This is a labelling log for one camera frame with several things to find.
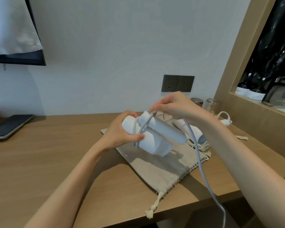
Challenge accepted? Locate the person's left forearm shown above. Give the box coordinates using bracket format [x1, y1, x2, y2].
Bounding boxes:
[23, 140, 112, 228]

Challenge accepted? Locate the person's left hand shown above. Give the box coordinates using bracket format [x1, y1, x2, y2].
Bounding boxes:
[98, 110, 145, 152]

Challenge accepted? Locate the beige drawstring bag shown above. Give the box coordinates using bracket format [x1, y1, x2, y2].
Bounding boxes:
[100, 127, 212, 219]
[185, 134, 249, 162]

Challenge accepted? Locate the person's right hand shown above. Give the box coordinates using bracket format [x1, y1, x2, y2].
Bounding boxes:
[149, 91, 207, 126]

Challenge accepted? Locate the black smartphone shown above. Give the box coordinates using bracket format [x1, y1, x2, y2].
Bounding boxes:
[0, 114, 35, 142]

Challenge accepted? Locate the black television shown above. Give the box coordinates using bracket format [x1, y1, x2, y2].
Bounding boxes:
[0, 0, 47, 66]

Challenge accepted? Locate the dark grey wall socket panel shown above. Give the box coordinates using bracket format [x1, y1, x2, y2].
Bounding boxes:
[161, 74, 195, 92]

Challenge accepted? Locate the white cloth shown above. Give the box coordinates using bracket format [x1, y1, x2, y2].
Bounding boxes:
[0, 0, 44, 56]

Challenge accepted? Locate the grey smoked glass cup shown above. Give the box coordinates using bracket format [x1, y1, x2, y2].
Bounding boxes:
[191, 98, 204, 108]

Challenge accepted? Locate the clear glass cup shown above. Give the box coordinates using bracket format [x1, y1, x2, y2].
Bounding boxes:
[204, 98, 219, 116]

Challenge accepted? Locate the wooden niche frame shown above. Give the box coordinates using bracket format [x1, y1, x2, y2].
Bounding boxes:
[213, 0, 285, 158]

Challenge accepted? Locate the white hair dryer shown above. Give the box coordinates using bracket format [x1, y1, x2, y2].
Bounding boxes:
[172, 117, 233, 146]
[122, 111, 187, 156]

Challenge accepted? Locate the dark faucet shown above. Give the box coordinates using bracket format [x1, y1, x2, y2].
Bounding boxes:
[262, 76, 285, 107]

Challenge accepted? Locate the person's right forearm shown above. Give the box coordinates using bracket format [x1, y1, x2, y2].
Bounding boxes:
[192, 109, 285, 228]

